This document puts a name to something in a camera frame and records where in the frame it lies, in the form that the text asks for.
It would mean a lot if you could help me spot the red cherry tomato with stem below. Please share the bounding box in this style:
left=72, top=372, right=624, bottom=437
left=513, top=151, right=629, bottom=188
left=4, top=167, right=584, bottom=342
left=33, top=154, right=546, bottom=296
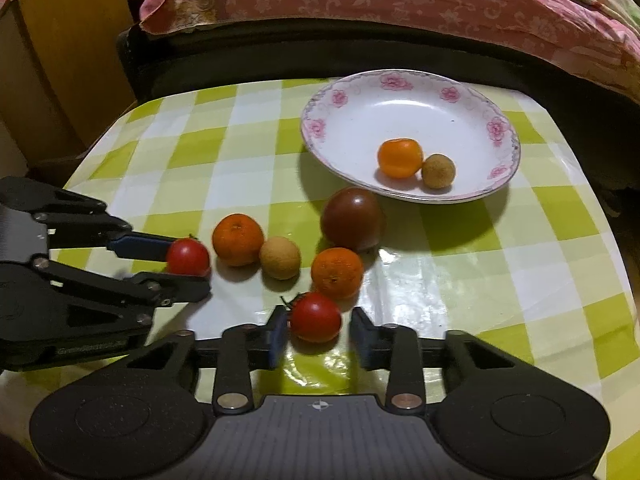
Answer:
left=280, top=292, right=343, bottom=344

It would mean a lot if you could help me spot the orange tangerine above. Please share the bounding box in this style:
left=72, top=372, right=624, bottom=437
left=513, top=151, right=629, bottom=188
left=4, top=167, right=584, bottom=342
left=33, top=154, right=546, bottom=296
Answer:
left=212, top=214, right=265, bottom=268
left=310, top=247, right=364, bottom=300

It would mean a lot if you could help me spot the tan longan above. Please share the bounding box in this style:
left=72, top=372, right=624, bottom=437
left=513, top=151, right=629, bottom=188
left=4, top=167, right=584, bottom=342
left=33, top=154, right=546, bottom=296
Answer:
left=259, top=236, right=302, bottom=281
left=421, top=154, right=457, bottom=190

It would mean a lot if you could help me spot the dark purple tomato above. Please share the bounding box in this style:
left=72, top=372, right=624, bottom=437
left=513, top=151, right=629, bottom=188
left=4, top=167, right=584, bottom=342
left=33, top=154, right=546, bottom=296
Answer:
left=320, top=186, right=385, bottom=252

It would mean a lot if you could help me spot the green checkered tablecloth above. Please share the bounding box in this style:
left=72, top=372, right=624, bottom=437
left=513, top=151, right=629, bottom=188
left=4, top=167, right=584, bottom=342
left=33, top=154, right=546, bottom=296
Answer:
left=1, top=79, right=639, bottom=479

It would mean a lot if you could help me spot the wooden cabinet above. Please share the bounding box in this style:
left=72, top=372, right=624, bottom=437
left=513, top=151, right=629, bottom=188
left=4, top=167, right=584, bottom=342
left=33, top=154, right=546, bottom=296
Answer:
left=1, top=0, right=136, bottom=168

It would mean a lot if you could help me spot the tan longan in plate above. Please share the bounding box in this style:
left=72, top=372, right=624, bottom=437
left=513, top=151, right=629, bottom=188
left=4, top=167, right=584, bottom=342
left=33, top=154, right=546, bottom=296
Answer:
left=421, top=154, right=457, bottom=190

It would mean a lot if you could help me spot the yellow-orange kumquat in plate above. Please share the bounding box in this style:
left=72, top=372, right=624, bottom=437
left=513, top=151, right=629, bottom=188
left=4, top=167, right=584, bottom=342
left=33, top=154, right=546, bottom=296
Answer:
left=376, top=138, right=423, bottom=180

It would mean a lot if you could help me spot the white floral plate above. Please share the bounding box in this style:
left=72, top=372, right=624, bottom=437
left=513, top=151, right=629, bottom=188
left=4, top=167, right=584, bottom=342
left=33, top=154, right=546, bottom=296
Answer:
left=300, top=70, right=521, bottom=205

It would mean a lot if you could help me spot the dark bed frame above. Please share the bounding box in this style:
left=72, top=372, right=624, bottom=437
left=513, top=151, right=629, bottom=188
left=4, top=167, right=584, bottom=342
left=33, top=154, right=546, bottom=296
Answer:
left=115, top=17, right=640, bottom=196

